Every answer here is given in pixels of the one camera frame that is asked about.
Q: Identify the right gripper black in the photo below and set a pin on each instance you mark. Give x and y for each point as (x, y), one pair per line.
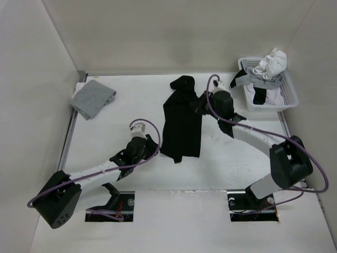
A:
(198, 104)

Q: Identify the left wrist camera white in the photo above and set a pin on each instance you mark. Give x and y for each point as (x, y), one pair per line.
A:
(138, 130)

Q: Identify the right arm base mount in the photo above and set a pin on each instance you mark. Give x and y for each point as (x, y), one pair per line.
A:
(243, 208)

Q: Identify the grey tank top in basket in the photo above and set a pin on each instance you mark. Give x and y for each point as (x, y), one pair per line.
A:
(259, 81)

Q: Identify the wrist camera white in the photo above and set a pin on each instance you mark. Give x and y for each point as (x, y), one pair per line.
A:
(138, 130)
(218, 86)

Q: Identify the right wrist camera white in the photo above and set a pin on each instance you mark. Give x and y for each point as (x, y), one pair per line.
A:
(218, 86)

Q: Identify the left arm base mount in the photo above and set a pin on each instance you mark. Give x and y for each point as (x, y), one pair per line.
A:
(118, 207)

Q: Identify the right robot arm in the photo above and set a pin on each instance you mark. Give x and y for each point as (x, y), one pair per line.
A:
(289, 164)

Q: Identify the white plastic laundry basket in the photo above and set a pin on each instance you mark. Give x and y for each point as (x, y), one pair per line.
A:
(287, 90)

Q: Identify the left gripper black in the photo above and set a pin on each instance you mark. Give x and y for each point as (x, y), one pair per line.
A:
(151, 146)

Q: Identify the black tank top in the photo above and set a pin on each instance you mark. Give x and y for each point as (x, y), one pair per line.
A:
(182, 127)

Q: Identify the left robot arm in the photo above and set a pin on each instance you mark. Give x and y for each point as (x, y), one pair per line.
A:
(61, 196)

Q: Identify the white folded garment under grey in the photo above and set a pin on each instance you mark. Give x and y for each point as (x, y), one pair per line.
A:
(78, 87)

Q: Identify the folded grey tank top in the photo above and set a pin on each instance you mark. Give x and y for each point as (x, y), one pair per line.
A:
(92, 98)

